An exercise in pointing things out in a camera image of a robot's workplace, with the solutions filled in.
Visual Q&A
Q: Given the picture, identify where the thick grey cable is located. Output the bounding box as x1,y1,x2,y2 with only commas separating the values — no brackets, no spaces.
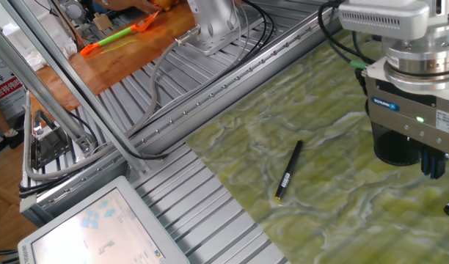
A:
21,23,202,181

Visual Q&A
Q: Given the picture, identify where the person leg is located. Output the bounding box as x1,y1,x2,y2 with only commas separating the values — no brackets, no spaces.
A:
0,106,20,139

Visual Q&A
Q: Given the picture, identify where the orange green plastic tool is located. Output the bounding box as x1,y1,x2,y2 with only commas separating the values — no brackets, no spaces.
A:
80,10,161,56

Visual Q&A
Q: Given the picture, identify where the white teach pendant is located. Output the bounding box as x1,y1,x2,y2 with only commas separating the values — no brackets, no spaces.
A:
17,175,191,264

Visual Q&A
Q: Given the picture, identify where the silver metal pedestal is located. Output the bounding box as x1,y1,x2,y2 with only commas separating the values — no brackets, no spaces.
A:
187,0,244,56

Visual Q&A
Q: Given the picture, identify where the black pen with white label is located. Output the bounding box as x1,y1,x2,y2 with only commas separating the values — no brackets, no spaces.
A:
274,139,304,202

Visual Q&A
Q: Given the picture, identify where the aluminium frame post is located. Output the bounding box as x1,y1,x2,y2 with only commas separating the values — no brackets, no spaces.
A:
0,20,97,153
0,0,151,174

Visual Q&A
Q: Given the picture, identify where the bystander hand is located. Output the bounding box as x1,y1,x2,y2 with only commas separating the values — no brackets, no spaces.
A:
134,0,164,15

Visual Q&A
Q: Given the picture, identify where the metal pendant bracket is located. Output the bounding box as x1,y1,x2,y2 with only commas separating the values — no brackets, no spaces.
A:
24,93,74,172

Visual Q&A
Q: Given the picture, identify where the green marble slab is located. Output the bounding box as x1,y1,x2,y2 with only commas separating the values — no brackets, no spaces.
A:
186,27,449,264

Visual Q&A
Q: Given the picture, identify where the grey Schunk gripper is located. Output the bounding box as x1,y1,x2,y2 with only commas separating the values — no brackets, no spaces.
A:
363,75,449,180

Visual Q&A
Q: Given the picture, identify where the black cable with green connector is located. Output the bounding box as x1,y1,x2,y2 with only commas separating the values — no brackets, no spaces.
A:
317,0,376,70

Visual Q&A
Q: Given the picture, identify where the black pendant cable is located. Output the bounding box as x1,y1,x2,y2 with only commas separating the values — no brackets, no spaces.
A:
0,249,20,264

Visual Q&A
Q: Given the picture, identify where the white box with red label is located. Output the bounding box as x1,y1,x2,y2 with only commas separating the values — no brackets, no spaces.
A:
0,54,27,119

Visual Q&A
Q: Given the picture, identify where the white grey machine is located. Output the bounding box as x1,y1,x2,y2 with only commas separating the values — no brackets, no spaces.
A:
57,0,89,23

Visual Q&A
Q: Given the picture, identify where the white plastic bag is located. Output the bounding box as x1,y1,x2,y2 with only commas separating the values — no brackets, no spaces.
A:
4,20,79,73

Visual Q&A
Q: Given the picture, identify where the small wooden block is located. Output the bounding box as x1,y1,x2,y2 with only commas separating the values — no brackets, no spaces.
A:
92,12,113,32

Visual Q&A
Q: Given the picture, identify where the black mesh pen holder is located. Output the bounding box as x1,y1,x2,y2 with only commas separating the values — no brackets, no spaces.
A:
364,97,424,167

